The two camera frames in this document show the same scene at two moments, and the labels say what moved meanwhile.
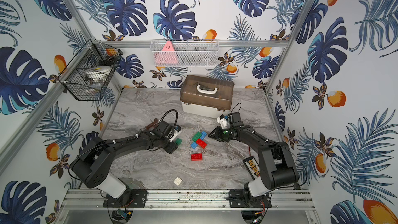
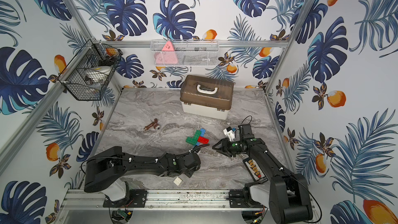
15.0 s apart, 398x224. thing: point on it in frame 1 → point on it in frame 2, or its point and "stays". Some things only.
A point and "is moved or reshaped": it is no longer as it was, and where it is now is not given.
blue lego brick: [203, 135] is moved or reshaped
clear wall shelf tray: [188, 52] stays
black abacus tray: [253, 167] stays
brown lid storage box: [205, 97] stays
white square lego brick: [178, 181] stays
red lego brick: [201, 143] is moved or reshaped
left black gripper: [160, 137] → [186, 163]
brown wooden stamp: [152, 124] stays
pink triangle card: [167, 56] stays
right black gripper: [217, 134] → [225, 145]
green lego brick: [197, 136] stays
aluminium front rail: [185, 200] stays
